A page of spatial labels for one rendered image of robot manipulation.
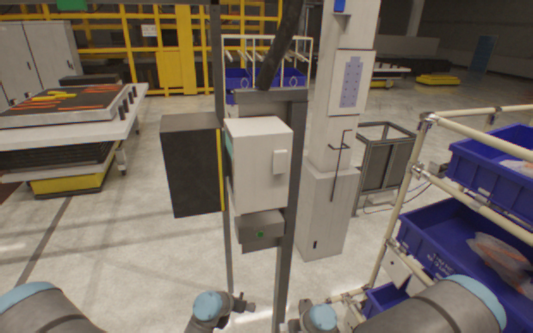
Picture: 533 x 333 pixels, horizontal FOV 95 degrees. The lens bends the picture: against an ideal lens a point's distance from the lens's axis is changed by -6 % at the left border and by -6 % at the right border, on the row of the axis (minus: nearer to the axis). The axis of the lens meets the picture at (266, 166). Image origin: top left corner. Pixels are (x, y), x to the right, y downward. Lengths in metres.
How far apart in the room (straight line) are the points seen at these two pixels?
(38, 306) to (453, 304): 0.65
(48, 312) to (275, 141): 0.62
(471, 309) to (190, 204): 0.72
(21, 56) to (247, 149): 7.45
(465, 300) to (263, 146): 0.58
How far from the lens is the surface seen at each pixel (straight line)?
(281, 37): 0.88
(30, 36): 7.86
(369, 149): 2.77
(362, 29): 1.89
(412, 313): 0.52
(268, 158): 0.81
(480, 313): 0.58
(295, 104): 0.93
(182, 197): 0.84
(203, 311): 0.98
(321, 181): 2.01
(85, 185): 3.85
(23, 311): 0.56
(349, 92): 1.91
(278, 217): 1.12
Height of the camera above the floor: 1.90
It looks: 29 degrees down
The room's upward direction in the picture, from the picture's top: 2 degrees clockwise
